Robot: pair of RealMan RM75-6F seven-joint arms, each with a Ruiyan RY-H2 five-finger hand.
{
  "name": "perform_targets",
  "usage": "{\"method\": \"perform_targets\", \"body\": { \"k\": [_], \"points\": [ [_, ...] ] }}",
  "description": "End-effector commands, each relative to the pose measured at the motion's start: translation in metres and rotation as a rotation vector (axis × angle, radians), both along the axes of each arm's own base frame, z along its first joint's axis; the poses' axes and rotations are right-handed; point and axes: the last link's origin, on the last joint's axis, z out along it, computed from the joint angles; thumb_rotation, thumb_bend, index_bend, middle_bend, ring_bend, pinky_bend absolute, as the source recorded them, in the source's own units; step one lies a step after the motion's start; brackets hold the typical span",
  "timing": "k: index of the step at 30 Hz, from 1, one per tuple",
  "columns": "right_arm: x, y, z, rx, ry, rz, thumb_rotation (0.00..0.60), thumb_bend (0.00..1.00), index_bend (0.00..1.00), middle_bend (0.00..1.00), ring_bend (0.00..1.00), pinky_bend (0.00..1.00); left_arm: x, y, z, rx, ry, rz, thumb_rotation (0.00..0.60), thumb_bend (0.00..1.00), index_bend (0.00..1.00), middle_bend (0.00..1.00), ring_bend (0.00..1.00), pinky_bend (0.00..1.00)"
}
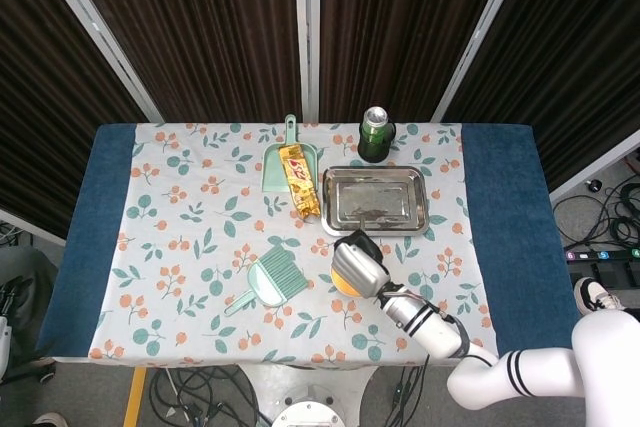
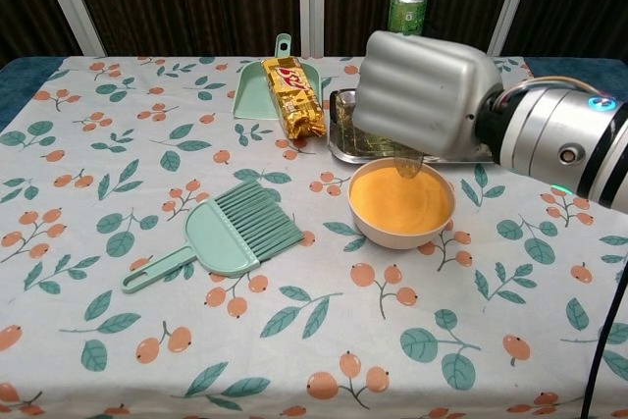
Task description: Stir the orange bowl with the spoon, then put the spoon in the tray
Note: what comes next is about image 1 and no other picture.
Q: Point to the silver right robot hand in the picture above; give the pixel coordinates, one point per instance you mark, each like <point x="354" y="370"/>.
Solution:
<point x="362" y="267"/>

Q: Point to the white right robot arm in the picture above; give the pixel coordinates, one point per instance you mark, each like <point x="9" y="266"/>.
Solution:
<point x="440" y="332"/>

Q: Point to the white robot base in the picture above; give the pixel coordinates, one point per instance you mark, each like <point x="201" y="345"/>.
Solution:
<point x="310" y="412"/>

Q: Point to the cream bowl of orange powder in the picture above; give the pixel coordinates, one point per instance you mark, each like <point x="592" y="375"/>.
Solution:
<point x="345" y="286"/>

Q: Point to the stainless steel rectangular tray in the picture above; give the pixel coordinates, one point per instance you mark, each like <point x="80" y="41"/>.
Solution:
<point x="375" y="197"/>

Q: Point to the mint green hand brush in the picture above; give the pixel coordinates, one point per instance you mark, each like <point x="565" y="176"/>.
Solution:
<point x="272" y="282"/>

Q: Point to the gold snack packet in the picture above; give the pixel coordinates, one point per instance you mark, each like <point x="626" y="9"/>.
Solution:
<point x="299" y="182"/>

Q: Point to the mint green dustpan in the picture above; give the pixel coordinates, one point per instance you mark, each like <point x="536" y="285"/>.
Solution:
<point x="274" y="172"/>

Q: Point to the green drink can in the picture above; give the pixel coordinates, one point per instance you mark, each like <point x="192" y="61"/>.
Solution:
<point x="374" y="134"/>

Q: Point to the blue table cover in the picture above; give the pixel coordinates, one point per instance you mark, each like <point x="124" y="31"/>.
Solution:
<point x="505" y="197"/>

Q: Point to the floral fruit print tablecloth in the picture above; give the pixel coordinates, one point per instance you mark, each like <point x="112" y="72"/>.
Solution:
<point x="175" y="247"/>

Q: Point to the white black sneaker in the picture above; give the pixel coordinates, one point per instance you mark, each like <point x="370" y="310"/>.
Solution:
<point x="597" y="297"/>

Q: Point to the black power strip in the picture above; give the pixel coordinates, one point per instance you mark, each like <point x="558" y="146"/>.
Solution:
<point x="600" y="255"/>

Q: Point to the black caster wheel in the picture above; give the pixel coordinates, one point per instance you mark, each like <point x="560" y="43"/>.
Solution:
<point x="594" y="185"/>

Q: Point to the brown folding screen panel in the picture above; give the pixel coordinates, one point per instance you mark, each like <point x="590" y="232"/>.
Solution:
<point x="575" y="72"/>
<point x="200" y="22"/>
<point x="400" y="22"/>
<point x="40" y="97"/>

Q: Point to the yellow floor tape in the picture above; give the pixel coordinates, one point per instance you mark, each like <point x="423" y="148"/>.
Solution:
<point x="133" y="397"/>

